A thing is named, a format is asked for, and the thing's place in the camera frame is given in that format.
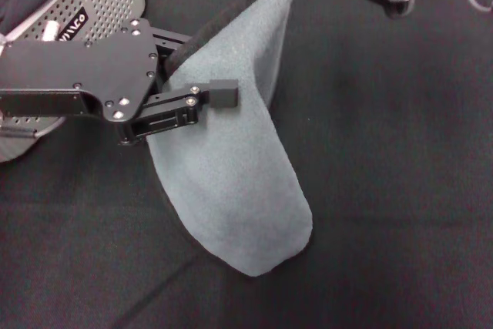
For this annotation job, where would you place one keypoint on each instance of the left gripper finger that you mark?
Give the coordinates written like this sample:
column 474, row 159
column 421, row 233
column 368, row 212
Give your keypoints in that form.
column 223, row 94

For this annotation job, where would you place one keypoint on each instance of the grey towel with black trim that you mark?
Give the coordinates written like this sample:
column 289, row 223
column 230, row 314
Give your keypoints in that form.
column 231, row 171

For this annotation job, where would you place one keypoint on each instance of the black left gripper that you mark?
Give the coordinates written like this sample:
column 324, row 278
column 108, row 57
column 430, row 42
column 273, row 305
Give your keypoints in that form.
column 77, row 71

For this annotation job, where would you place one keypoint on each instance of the black tablecloth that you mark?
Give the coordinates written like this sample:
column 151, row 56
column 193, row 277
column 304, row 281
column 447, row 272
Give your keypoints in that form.
column 385, row 152

